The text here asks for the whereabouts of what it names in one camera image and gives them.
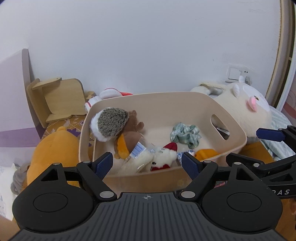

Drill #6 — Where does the white red sneaker toy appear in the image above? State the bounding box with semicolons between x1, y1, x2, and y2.
84;88;132;112

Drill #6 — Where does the colourful long flat box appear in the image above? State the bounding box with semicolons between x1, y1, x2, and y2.
214;125;230;140

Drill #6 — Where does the grey hedgehog plush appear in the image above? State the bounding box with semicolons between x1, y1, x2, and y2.
90;108;129;142

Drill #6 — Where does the white red small plush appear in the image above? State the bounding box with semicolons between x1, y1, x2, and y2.
150;143;178;171

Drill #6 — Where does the orange hamster plush toy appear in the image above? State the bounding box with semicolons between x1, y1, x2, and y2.
27;126;79;185

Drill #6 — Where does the brown small plush toy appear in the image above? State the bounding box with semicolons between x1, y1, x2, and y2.
114;110;144;159

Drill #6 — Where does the beige plastic storage bin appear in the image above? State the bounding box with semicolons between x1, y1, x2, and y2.
79;92;247;195

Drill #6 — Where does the white wall socket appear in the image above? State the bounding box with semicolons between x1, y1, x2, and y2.
225;64;253;85

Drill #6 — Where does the lilac headboard panel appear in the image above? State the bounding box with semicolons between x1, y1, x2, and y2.
1;49;43;167

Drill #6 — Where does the orange plastic bottle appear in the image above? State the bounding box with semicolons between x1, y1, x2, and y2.
194;149;220;161

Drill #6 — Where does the green plaid scrunchie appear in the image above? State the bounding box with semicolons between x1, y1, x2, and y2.
170;123;201;150

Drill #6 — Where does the wooden stand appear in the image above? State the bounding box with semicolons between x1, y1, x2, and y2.
26;77;86;128

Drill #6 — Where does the wooden curved frame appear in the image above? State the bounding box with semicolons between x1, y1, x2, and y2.
265;1;295;110

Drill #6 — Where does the clear plastic packet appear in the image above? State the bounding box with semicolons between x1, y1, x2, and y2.
117;141;156;176

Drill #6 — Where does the white cream round plush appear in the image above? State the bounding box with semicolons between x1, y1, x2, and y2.
191;75;271;144

